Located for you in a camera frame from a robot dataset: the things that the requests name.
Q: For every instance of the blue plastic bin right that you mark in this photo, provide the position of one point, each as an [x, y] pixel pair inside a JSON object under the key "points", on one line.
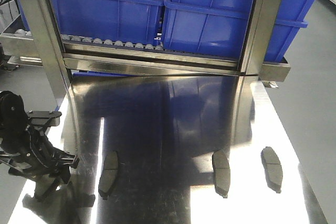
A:
{"points": [[218, 27]]}

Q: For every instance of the stainless steel rack frame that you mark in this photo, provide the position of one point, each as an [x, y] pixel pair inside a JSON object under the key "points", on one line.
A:
{"points": [[59, 57]]}

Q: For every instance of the blue plastic bin left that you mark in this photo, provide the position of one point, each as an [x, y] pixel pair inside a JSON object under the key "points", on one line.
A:
{"points": [[124, 20]]}

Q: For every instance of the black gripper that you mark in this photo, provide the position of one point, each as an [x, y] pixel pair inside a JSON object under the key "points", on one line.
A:
{"points": [[26, 149]]}

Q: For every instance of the blue plastic bin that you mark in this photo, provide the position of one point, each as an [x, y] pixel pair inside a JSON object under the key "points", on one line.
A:
{"points": [[218, 27], [124, 20]]}

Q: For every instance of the dark grey brake pad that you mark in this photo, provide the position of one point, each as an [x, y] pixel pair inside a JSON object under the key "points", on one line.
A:
{"points": [[273, 169], [108, 175], [221, 170]]}

